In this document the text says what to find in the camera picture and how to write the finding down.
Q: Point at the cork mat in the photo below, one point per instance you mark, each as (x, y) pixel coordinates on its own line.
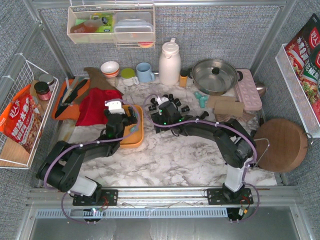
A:
(212, 100)
(234, 108)

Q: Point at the white wall basket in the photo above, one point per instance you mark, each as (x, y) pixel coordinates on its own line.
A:
(81, 29)

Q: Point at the white orange striped bowl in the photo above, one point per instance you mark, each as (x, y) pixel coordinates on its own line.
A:
(110, 69)

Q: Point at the green packet in basket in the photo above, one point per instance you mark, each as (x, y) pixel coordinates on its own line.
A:
(108, 22)

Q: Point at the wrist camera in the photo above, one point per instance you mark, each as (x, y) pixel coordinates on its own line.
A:
(114, 107)
(157, 101)

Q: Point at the white handled knife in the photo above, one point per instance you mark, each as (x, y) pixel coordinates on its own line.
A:
(69, 90)

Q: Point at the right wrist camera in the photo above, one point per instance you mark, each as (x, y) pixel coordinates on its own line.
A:
(157, 101)

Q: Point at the black kitchen knife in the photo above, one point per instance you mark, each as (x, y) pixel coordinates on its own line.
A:
(72, 96)

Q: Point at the steel pot with lid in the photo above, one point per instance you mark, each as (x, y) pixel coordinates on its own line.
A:
(214, 77)

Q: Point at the teal coffee capsule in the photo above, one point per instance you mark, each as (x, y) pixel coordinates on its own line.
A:
(203, 98)
(134, 129)
(197, 95)
(202, 103)

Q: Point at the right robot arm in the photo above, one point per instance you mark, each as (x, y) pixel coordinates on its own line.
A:
(236, 146)

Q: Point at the red cloth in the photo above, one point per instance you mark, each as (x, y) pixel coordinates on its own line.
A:
(92, 107)

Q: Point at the orange storage basket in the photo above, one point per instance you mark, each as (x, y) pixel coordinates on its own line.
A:
(133, 139)

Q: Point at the green lidded cup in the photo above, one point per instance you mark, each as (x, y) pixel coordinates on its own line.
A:
(129, 77)

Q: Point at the brown felt cloth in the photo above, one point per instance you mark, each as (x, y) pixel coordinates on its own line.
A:
(96, 80)

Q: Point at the striped oven mitt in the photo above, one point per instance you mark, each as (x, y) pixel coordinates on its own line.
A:
(245, 118)

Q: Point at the orange cutting tray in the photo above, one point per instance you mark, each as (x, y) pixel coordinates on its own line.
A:
(67, 100)

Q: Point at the red snack bag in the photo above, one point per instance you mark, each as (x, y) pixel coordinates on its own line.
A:
(19, 121)

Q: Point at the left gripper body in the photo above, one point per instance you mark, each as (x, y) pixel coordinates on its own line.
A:
(124, 116)

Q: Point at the dark lidded jar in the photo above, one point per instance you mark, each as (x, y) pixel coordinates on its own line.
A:
(42, 90)

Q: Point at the steel ladle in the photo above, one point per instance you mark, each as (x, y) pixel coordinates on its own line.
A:
(261, 88)

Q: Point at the clear plastic container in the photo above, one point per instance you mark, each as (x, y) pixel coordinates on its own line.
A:
(133, 26)

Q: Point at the white thermos jug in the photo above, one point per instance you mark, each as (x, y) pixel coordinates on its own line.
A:
(169, 63)

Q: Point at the left wire basket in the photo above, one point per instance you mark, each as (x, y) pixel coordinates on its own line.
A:
(12, 154)

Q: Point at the blue mug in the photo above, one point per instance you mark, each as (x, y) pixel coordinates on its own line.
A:
(144, 73)

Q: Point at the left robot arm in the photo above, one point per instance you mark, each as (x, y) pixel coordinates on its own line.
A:
(62, 166)

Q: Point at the pink egg tray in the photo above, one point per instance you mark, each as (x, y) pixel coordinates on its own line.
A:
(247, 92)

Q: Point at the orange spice bottle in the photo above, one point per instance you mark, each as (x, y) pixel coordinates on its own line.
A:
(183, 78)

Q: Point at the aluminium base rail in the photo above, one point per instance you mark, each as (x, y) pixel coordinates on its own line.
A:
(160, 202)

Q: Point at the silver lidded jar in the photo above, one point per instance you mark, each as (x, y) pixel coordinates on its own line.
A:
(47, 78)

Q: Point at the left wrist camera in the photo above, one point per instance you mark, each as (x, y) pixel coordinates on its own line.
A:
(114, 107)

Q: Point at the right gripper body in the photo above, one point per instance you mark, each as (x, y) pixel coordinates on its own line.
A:
(164, 107)

